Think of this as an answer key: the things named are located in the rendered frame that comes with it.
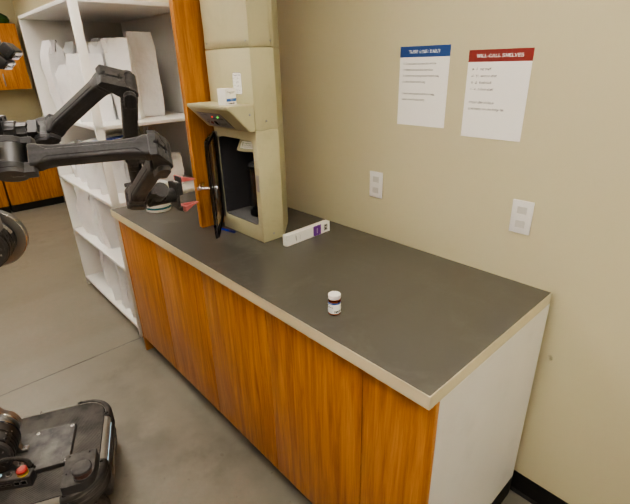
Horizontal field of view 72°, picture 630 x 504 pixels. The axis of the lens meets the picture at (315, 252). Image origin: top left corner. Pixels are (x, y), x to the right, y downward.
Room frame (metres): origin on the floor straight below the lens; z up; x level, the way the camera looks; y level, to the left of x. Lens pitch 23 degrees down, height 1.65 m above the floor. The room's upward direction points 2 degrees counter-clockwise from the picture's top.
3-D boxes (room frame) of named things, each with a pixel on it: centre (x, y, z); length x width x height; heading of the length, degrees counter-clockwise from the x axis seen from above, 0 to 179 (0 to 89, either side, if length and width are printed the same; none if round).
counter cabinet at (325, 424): (1.79, 0.16, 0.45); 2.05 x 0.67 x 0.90; 42
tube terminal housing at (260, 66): (1.96, 0.23, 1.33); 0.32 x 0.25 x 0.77; 42
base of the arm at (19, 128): (1.60, 1.05, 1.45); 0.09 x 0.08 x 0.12; 19
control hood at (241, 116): (1.84, 0.37, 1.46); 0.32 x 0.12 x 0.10; 42
